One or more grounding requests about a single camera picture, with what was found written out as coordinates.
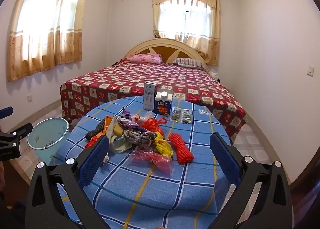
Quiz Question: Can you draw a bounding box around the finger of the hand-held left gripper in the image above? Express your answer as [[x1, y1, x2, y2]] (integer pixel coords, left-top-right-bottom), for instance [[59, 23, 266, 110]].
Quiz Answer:
[[0, 123, 33, 144], [0, 107, 13, 120]]

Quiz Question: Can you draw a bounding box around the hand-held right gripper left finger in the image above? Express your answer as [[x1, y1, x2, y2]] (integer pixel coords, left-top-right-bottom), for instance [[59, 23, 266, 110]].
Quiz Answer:
[[25, 136, 110, 229]]

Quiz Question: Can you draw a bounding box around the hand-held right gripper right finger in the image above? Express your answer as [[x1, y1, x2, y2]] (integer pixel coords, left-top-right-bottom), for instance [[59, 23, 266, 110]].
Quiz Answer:
[[209, 132, 293, 229]]

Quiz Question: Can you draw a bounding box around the light blue trash bin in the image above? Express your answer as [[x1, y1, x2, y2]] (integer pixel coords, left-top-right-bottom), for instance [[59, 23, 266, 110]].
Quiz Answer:
[[27, 118, 70, 165]]

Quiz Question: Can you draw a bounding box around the yellow plastic bag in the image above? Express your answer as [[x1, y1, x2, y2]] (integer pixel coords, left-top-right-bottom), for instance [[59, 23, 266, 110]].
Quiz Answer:
[[152, 132, 174, 157]]

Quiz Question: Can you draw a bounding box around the small red foam net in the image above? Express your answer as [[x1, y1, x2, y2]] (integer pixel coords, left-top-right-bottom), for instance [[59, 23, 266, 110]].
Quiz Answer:
[[85, 136, 100, 149]]

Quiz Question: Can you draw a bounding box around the brown wooden cabinet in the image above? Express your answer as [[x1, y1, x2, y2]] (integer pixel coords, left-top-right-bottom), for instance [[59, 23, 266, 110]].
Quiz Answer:
[[0, 159, 31, 206]]

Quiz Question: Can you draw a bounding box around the white plastic bag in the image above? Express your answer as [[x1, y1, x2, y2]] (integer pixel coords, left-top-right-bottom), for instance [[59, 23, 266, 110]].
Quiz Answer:
[[109, 134, 133, 153]]

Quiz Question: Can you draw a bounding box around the black foam net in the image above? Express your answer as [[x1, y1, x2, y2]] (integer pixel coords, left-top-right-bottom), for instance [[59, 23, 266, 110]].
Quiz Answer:
[[85, 118, 107, 142]]

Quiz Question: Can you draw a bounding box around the orange snack wrapper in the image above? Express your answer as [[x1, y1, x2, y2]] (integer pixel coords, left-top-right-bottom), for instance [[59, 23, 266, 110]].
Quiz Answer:
[[103, 116, 117, 136]]

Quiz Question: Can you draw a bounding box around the large red foam net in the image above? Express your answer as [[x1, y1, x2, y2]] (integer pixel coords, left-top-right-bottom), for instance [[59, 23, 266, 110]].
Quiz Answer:
[[168, 133, 195, 165]]

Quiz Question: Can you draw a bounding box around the grey patterned plastic bag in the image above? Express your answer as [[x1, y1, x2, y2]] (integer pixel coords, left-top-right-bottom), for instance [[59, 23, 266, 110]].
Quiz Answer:
[[124, 130, 157, 151]]

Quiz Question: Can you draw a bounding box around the purple plastic bag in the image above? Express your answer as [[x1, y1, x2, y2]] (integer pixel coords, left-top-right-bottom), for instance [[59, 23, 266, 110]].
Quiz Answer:
[[122, 109, 146, 132]]

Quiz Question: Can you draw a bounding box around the pink transparent plastic bag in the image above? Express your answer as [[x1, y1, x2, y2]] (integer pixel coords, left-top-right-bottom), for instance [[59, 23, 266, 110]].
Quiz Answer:
[[128, 150, 175, 175]]

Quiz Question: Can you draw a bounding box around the blue plaid tablecloth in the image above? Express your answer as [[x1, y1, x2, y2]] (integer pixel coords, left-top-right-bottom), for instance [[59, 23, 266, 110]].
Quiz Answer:
[[49, 96, 234, 229]]

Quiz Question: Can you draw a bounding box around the red plastic bag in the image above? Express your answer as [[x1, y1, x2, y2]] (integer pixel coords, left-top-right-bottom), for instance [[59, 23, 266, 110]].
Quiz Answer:
[[139, 117, 168, 136]]

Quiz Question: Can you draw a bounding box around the blue carton with white cap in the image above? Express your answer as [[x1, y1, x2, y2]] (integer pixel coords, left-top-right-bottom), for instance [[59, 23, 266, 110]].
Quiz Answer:
[[153, 90, 173, 116]]

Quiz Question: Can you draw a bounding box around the grey white milk carton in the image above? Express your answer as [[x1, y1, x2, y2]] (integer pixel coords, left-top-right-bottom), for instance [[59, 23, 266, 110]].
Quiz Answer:
[[143, 82, 156, 112]]

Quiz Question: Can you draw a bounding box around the red patterned bed blanket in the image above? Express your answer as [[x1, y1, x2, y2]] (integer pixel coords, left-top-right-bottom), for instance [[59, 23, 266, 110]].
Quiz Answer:
[[60, 62, 248, 144]]

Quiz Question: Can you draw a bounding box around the wide beige floral curtain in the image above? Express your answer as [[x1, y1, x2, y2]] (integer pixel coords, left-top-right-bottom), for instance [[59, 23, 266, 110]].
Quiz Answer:
[[7, 0, 91, 82]]

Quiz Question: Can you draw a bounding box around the striped pillow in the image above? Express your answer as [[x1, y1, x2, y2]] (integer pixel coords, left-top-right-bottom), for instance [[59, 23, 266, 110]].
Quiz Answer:
[[173, 58, 206, 70]]

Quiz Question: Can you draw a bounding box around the pink floral pillow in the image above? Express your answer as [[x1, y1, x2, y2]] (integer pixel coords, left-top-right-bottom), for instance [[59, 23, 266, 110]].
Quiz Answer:
[[128, 53, 162, 64]]

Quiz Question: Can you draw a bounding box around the cream wooden headboard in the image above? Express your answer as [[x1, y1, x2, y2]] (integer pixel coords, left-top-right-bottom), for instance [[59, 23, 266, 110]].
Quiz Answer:
[[124, 38, 209, 72]]

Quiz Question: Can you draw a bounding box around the narrow beige floral curtain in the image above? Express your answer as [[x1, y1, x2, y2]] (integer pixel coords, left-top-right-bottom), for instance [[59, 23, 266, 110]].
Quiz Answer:
[[152, 0, 222, 66]]

